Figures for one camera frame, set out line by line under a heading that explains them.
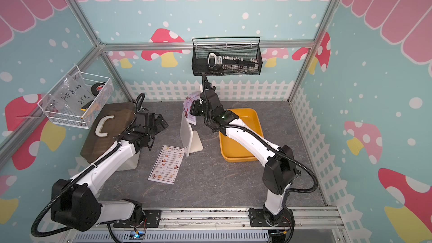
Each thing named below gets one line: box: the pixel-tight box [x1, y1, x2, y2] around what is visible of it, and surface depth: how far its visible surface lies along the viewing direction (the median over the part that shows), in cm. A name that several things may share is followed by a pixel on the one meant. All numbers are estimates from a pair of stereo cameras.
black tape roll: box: [91, 82, 106, 97], surface depth 81 cm
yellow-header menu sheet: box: [147, 145, 185, 186], surface depth 92 cm
